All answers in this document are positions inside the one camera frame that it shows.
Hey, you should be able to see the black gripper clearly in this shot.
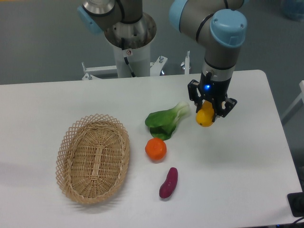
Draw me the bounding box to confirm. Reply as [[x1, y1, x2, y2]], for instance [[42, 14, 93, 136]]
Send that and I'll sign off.
[[187, 72, 238, 122]]

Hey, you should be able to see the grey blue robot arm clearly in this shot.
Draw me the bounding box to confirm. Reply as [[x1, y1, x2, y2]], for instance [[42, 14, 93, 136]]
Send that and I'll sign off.
[[77, 0, 247, 122]]

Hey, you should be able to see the green bok choy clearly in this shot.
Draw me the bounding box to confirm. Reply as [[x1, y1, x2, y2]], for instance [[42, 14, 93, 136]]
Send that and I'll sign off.
[[145, 102, 190, 141]]

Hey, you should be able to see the orange persimmon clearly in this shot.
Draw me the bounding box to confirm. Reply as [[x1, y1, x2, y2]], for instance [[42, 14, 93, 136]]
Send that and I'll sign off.
[[145, 138, 167, 162]]

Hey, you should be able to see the purple sweet potato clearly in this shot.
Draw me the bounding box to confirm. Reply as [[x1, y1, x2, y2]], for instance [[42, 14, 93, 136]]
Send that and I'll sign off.
[[159, 167, 178, 199]]

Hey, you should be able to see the blue object top right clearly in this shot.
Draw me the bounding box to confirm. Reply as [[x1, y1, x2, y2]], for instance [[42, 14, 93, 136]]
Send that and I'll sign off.
[[280, 0, 304, 22]]

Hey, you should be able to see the woven wicker basket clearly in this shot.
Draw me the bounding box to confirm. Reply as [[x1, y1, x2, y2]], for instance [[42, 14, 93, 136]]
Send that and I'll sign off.
[[56, 114, 130, 204]]

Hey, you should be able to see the black device at edge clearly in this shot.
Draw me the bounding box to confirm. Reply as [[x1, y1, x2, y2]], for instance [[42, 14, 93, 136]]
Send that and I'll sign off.
[[287, 192, 304, 217]]

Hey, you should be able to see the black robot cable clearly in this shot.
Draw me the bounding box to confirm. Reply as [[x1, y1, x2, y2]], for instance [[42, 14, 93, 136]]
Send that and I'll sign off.
[[121, 37, 137, 78]]

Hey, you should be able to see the white frame at right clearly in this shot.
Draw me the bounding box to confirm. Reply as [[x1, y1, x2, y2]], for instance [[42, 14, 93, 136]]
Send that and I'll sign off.
[[280, 80, 304, 126]]

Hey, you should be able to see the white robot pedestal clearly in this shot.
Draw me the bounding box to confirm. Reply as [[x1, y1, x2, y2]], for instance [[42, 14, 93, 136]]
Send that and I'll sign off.
[[81, 12, 191, 80]]

